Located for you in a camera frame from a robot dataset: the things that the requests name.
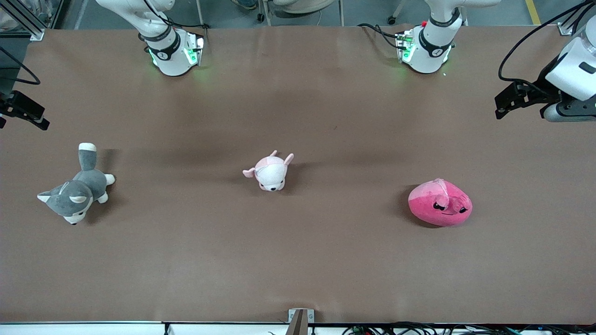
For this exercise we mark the blue-grey shoe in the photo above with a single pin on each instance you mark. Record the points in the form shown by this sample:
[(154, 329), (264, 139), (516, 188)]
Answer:
[(247, 3)]

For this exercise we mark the pale pink puppy plush toy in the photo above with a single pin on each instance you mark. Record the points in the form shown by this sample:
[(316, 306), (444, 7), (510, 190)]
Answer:
[(272, 174)]

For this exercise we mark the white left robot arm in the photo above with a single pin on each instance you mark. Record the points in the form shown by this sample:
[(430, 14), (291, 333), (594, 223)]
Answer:
[(428, 46)]

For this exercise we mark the black chair castor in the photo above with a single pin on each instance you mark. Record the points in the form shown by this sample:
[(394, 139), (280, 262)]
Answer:
[(391, 20)]

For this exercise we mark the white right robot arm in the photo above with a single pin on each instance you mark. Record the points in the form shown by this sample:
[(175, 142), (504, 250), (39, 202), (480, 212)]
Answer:
[(170, 60)]

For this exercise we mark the grey husky plush toy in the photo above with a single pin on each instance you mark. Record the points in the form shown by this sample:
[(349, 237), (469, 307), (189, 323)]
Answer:
[(77, 195)]

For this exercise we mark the hot pink round plush toy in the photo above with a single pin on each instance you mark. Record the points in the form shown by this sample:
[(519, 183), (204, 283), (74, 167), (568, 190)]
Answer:
[(440, 209)]

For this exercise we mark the white table edge rail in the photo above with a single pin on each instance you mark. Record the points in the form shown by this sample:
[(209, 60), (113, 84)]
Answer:
[(70, 329)]

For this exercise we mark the aluminium frame profile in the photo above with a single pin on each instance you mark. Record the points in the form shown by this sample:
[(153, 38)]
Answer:
[(36, 34), (565, 29)]

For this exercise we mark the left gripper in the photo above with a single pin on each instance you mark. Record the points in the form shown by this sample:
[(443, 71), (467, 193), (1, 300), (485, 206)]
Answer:
[(541, 89)]

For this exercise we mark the beige chair base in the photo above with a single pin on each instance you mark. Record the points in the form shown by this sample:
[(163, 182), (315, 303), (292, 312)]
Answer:
[(302, 4)]

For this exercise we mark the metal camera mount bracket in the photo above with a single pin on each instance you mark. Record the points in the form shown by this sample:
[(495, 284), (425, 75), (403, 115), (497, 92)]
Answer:
[(300, 325)]

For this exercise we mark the grey metal pole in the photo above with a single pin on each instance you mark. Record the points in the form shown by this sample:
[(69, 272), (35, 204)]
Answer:
[(201, 14), (340, 11)]

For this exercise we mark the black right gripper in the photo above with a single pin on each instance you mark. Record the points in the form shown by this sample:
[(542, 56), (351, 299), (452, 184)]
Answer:
[(19, 107)]

